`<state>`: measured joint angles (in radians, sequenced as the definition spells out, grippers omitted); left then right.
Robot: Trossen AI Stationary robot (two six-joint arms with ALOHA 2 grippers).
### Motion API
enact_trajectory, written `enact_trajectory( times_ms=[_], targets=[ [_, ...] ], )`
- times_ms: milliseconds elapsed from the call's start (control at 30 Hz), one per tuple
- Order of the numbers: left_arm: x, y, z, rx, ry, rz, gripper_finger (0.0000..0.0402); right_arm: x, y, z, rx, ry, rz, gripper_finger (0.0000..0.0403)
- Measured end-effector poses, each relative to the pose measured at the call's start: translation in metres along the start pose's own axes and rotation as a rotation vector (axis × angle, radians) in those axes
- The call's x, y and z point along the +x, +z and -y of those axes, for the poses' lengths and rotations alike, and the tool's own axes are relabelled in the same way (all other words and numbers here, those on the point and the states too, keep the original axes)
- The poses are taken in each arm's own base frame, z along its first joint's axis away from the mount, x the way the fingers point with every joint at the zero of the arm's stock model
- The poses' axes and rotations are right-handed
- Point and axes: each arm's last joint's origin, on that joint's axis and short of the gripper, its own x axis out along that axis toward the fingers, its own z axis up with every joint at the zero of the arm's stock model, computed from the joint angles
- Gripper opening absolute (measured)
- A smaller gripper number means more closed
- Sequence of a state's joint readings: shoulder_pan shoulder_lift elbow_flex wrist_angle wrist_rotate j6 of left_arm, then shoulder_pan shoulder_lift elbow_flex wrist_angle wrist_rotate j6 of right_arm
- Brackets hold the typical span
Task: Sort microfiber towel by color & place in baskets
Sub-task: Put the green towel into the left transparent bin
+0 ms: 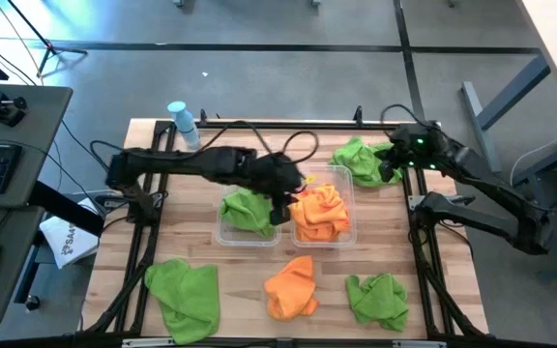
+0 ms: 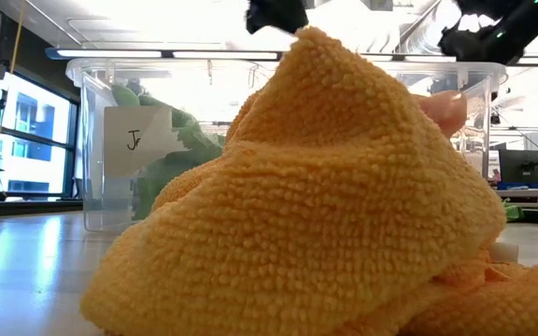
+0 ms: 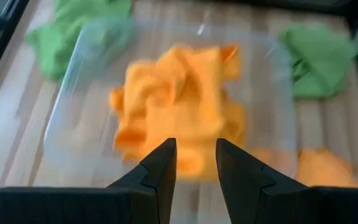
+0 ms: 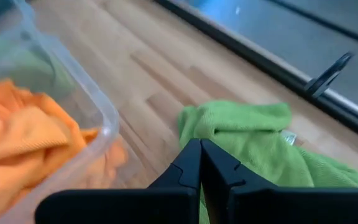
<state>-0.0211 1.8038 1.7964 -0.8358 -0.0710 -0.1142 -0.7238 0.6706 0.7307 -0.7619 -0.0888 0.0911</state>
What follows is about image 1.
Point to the black bar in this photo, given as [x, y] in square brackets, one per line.
[70, 210]

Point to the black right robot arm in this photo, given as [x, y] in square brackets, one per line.
[481, 169]

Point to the clear plastic bin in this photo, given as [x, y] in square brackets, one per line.
[240, 240]
[331, 173]

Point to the silver bracket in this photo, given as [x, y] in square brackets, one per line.
[148, 342]
[419, 344]

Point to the green microfiber towel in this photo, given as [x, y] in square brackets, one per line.
[356, 162]
[377, 302]
[186, 299]
[247, 212]

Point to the dark grey desk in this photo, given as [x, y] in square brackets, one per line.
[46, 111]

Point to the silver mounting plate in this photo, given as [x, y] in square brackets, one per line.
[160, 198]
[411, 202]

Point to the black table clamp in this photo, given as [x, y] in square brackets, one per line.
[358, 115]
[204, 117]

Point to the light blue bottle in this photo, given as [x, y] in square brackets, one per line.
[184, 123]

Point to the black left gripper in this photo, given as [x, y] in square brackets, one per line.
[278, 179]

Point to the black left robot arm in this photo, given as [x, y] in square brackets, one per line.
[186, 164]

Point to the black clamp mount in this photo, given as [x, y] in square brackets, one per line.
[8, 116]

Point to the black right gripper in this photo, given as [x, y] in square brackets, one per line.
[387, 171]

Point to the black aluminium table frame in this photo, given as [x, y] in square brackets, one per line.
[162, 126]

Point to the black caster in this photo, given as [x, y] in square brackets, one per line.
[33, 302]

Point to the black tripod stand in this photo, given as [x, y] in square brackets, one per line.
[52, 49]

